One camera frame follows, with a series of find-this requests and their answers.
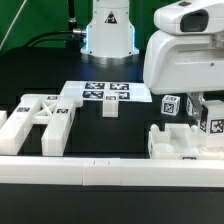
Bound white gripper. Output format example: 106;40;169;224
143;0;224;122

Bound white chair seat part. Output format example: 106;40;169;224
148;123;206;160

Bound white tagged cube right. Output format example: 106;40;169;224
186;97;193;116

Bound white tagged cube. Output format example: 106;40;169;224
186;97;193;116
161;95;180;116

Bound white tagged cube left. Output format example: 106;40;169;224
161;95;180;116

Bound white marker base sheet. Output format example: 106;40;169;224
60;81;152;103

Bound black vertical pole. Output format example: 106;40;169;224
67;0;76;23

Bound white front fence bar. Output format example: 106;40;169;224
0;156;224;187

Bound white fence bar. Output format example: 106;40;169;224
0;156;224;187
0;110;7;129

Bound white left fence bar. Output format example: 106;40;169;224
0;110;7;129

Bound black cables at base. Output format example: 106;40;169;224
22;28;88;48

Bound white chair back frame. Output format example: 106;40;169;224
0;94;83;156

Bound thin white cord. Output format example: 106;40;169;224
0;0;29;52

